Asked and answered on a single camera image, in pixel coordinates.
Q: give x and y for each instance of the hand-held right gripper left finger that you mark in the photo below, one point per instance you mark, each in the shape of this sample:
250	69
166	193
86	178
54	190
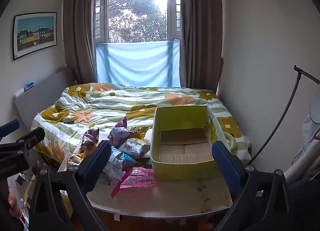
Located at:
96	166

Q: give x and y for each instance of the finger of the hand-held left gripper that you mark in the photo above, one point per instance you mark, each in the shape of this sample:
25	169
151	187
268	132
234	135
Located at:
30	137
10	126

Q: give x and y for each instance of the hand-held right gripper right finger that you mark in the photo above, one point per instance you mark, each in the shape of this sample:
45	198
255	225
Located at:
226	166

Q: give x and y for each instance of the light blue snack packet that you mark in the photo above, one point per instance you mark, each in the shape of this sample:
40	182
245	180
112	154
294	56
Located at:
117	161

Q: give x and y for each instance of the magenta white snack packet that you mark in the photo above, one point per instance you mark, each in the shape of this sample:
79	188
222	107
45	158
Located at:
116	189

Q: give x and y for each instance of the pink striped snack packet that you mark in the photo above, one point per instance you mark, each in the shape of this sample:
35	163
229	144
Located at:
141	176

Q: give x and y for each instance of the yellow-green cardboard box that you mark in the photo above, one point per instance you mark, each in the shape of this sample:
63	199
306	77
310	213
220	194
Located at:
182	143

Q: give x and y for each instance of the person's left hand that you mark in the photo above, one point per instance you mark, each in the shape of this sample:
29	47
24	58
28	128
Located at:
15	203

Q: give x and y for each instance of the maroon silver snack packet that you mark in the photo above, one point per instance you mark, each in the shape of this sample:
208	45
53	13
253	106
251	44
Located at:
88	139

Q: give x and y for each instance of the white printed bag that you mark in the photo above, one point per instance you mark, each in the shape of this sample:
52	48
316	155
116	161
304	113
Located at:
68	162

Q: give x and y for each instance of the white roll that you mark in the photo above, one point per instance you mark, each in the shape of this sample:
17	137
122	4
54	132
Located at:
19	93

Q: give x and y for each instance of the purple snack packet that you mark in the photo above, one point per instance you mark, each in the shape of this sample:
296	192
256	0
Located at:
120	133

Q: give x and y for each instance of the white green snack packet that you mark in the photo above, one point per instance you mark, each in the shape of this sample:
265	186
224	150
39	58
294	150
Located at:
133	147

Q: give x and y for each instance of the black phone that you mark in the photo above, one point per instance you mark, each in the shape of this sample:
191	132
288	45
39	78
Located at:
69	122

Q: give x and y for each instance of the grey headboard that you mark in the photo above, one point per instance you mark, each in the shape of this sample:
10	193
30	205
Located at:
42	96

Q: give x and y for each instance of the blue white small item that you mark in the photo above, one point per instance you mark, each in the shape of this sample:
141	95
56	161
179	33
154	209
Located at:
28	86

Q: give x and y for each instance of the black green snack packet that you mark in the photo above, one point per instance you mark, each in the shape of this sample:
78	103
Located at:
145	163

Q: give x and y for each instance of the golden yellow snack packet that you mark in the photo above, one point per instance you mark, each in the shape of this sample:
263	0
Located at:
140	132

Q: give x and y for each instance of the floral quilt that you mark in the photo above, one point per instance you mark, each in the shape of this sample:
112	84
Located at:
100	106

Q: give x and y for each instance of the grey cloth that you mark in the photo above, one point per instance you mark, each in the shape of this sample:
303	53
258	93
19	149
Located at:
311	126

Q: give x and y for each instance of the light blue window cloth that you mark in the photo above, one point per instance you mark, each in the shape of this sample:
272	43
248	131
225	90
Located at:
137	63

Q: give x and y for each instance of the brown curtain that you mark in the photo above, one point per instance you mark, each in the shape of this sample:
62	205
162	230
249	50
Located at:
200	41
80	28

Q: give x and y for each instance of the window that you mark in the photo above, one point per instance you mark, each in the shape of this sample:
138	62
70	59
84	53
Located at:
137	8

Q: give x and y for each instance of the framed wall picture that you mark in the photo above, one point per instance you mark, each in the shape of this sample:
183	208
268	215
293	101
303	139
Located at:
35	34

